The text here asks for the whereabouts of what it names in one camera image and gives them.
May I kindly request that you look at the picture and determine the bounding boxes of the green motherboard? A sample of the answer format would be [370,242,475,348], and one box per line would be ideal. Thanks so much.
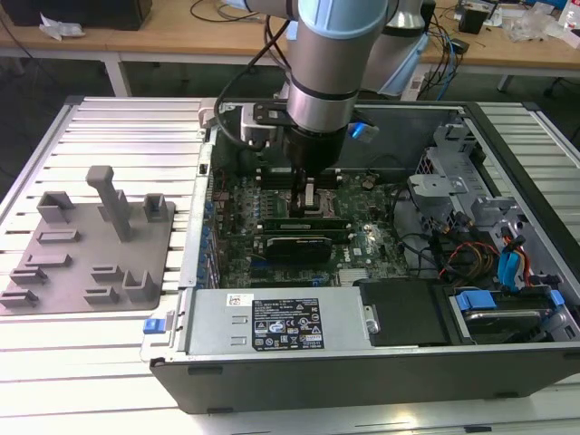
[210,169,411,289]

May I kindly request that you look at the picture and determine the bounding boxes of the gray parts rack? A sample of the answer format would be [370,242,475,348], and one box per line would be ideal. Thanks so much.
[0,165,178,316]

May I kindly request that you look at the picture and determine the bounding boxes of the metal CPU socket cover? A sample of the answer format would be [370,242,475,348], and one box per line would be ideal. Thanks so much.
[313,188,341,220]

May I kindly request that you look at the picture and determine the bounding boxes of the hard disk blue carrier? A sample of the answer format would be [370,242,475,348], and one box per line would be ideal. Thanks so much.
[447,289,566,346]

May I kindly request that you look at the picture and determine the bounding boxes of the silver power supply black label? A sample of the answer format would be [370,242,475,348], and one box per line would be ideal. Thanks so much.
[184,286,378,355]

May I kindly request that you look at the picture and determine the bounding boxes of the tall black box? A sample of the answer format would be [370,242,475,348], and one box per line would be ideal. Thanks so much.
[420,0,438,34]

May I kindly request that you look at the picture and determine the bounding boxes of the blue flat data wire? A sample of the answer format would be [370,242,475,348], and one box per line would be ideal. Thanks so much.
[497,228,532,291]

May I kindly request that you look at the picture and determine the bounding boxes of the small black box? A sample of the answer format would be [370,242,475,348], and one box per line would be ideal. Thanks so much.
[457,4,491,35]

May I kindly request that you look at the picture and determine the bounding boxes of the gray case corner latch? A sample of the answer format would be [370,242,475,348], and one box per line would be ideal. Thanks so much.
[198,98,224,129]

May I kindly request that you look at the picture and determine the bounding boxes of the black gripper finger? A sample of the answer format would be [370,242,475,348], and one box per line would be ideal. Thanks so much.
[291,168,308,219]
[304,174,319,214]

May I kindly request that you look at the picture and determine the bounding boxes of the black open PC case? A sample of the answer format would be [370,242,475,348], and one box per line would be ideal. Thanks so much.
[140,100,580,416]

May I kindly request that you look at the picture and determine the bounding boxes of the gray wrist camera blue plug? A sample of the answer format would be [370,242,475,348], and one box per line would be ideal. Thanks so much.
[348,121,380,143]

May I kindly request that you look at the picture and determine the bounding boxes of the crumpled clear plastic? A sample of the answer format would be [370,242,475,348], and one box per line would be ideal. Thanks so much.
[38,12,86,43]

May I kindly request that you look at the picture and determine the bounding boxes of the black graphics card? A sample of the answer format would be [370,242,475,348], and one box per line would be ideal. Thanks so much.
[264,234,334,265]

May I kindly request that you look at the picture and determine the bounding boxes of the black camera cable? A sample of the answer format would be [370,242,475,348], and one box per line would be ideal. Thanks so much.
[214,13,292,153]

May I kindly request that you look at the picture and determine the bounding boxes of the red yellow wire bundle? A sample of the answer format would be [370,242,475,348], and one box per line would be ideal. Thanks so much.
[446,242,502,277]

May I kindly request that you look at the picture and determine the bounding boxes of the wooden desk white legs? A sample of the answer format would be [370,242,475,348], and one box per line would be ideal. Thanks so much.
[0,0,580,99]

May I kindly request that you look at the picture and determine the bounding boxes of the black plastic shroud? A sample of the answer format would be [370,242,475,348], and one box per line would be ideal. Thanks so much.
[353,277,450,349]

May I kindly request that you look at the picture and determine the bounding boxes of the black RAM slot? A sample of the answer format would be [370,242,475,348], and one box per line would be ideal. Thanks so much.
[258,176,343,190]
[256,228,354,239]

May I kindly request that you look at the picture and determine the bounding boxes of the large black box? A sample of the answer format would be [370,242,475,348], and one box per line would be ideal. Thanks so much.
[8,0,153,32]

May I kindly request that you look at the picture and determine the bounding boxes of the silver chipset heatsink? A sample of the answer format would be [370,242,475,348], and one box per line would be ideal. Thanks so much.
[337,268,371,287]

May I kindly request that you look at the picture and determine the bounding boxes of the gray metal drive cage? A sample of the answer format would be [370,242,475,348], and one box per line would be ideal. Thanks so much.
[406,121,530,237]

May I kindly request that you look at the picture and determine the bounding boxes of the red white package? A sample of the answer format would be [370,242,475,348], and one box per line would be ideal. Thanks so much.
[558,0,580,47]

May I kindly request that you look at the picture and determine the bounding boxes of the clear plastic bags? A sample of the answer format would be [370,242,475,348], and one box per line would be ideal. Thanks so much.
[507,6,567,44]

